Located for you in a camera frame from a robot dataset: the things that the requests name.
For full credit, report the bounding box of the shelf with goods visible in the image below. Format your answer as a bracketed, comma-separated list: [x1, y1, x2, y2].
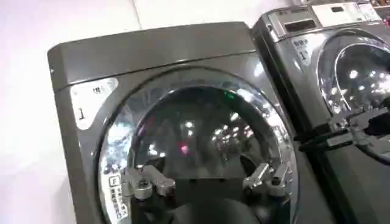
[369, 0, 390, 10]

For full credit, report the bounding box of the white number sticker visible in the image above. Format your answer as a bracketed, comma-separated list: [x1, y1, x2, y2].
[69, 77, 119, 131]
[291, 37, 312, 66]

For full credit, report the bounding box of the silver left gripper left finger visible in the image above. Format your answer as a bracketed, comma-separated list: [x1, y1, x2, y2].
[121, 164, 177, 201]

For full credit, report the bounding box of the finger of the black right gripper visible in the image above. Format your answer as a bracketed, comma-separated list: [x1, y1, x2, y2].
[297, 130, 390, 153]
[294, 107, 385, 141]

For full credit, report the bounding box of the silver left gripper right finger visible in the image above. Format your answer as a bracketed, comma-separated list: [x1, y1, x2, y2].
[242, 162, 290, 198]

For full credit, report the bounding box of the grey dryer with control panel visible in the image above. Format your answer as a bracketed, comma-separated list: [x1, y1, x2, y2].
[250, 0, 390, 224]

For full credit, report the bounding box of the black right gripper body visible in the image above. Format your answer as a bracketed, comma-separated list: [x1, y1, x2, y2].
[366, 111, 390, 136]

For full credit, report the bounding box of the round glass dryer door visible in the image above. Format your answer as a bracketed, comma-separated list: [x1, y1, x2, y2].
[96, 67, 300, 224]
[316, 29, 390, 122]

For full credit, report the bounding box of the white dryer control panel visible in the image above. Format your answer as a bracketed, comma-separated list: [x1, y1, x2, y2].
[310, 1, 382, 29]

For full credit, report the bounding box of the grey dryer with blank top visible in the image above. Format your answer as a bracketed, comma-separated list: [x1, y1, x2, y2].
[47, 21, 336, 224]

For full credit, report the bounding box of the white warning label sticker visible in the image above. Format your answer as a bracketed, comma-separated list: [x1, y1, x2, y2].
[107, 174, 130, 222]

